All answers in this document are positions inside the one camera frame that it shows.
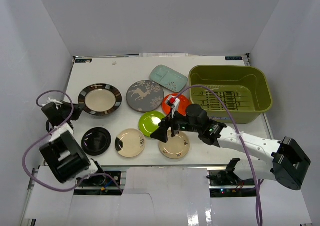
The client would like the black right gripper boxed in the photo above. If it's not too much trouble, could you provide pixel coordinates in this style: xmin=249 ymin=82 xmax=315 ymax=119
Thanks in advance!
xmin=150 ymin=108 xmax=201 ymax=143

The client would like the brown striped rim plate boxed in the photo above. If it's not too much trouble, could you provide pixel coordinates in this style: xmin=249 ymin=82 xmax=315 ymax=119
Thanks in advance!
xmin=78 ymin=83 xmax=123 ymax=116

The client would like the grey reindeer plate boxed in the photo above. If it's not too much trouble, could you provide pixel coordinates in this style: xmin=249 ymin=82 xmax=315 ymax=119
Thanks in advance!
xmin=126 ymin=80 xmax=165 ymax=112

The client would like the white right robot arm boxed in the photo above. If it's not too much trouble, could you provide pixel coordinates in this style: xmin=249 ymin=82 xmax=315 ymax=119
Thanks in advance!
xmin=151 ymin=104 xmax=311 ymax=190

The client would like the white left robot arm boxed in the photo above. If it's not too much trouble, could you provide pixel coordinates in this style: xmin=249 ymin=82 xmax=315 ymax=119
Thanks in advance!
xmin=39 ymin=100 xmax=106 ymax=185

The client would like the olive green plastic bin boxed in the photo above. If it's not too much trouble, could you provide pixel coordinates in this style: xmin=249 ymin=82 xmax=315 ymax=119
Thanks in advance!
xmin=188 ymin=65 xmax=273 ymax=124

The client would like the lime green round plate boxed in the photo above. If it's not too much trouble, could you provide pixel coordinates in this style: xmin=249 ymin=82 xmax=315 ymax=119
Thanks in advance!
xmin=138 ymin=111 xmax=165 ymax=137

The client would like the cream floral plate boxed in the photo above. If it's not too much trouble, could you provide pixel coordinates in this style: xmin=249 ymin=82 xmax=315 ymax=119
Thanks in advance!
xmin=158 ymin=130 xmax=191 ymax=159

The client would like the orange round plate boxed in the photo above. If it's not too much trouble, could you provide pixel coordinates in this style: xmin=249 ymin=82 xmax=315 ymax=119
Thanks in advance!
xmin=161 ymin=93 xmax=191 ymax=116

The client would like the cream plate with black patch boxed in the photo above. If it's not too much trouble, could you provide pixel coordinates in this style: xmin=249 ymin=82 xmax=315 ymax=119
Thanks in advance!
xmin=115 ymin=128 xmax=146 ymax=158

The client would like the black round plate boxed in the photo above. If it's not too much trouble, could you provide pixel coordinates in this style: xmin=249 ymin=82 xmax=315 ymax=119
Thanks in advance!
xmin=81 ymin=127 xmax=112 ymax=156

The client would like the left blue table label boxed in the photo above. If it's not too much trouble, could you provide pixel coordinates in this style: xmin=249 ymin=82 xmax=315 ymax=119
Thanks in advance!
xmin=74 ymin=58 xmax=92 ymax=63

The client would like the blue table label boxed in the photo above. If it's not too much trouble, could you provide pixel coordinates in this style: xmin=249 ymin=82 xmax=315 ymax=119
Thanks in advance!
xmin=225 ymin=56 xmax=243 ymax=61
xmin=74 ymin=58 xmax=92 ymax=63

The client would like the light blue rectangular dish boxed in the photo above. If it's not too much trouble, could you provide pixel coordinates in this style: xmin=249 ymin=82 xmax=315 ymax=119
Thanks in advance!
xmin=149 ymin=65 xmax=188 ymax=92

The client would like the right blue table label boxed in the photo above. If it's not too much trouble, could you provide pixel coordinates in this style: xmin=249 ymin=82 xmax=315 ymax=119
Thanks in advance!
xmin=225 ymin=56 xmax=243 ymax=61

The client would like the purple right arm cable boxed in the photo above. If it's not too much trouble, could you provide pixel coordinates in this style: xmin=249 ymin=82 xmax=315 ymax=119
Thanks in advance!
xmin=172 ymin=84 xmax=265 ymax=226

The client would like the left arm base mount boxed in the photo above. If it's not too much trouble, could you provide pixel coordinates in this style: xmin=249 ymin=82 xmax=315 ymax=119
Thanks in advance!
xmin=74 ymin=170 xmax=123 ymax=196

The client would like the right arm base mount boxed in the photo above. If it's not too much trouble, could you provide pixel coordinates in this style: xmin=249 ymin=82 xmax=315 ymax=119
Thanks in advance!
xmin=206 ymin=158 xmax=257 ymax=198

